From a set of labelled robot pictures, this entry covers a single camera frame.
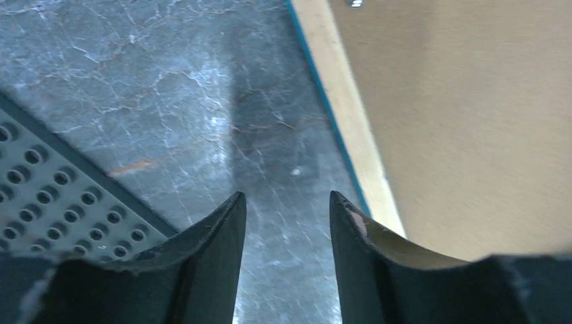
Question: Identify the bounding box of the wooden picture frame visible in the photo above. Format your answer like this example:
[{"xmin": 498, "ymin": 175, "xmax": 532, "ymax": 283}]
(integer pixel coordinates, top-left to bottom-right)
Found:
[{"xmin": 288, "ymin": 1, "xmax": 406, "ymax": 237}]

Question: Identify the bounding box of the grey building block baseplate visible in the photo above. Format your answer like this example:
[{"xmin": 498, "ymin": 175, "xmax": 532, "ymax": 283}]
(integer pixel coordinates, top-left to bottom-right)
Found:
[{"xmin": 1, "ymin": 97, "xmax": 177, "ymax": 262}]

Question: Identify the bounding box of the brown frame backing board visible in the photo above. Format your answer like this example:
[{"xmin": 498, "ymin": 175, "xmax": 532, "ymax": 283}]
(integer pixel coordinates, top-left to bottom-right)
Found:
[{"xmin": 331, "ymin": 1, "xmax": 571, "ymax": 260}]

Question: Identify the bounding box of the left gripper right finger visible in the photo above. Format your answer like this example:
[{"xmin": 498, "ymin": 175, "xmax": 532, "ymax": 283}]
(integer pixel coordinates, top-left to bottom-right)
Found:
[{"xmin": 329, "ymin": 191, "xmax": 571, "ymax": 323}]

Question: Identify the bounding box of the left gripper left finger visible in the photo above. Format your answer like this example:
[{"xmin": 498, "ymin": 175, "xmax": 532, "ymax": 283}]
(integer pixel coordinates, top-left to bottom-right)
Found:
[{"xmin": 1, "ymin": 192, "xmax": 247, "ymax": 324}]

